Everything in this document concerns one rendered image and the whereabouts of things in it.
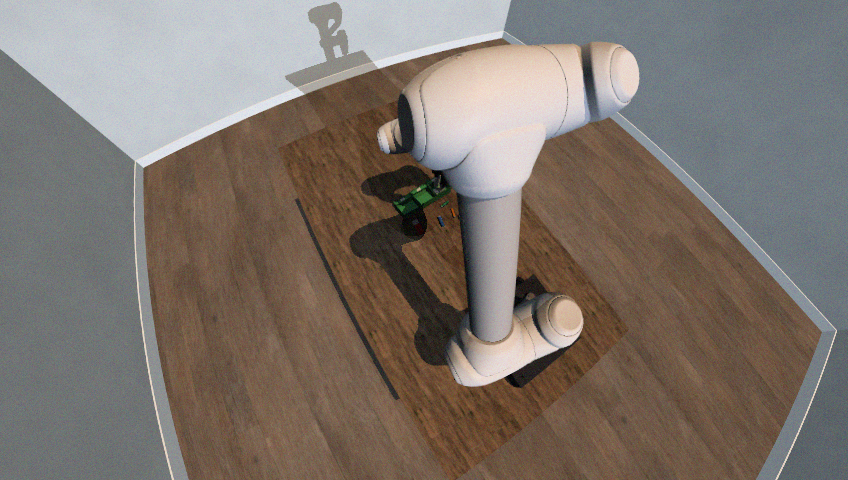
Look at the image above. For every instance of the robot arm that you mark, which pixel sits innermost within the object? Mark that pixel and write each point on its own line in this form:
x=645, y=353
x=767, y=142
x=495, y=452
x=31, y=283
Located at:
x=483, y=116

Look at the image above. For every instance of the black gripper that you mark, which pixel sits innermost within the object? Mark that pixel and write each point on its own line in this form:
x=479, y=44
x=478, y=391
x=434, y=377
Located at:
x=438, y=174

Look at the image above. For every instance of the green rack of bins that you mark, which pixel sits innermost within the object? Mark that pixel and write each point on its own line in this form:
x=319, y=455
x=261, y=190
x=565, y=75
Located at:
x=422, y=193

